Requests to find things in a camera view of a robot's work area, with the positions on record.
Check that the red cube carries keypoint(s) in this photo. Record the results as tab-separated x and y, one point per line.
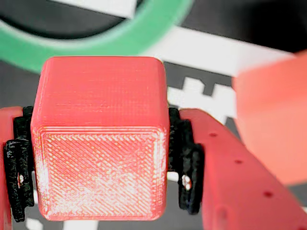
100	134

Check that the checkerboard marker mat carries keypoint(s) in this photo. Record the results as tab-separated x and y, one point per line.
216	48

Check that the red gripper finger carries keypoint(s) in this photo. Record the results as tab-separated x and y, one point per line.
227	187
16	163

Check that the orange cube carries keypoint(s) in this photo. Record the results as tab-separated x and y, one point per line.
275	115

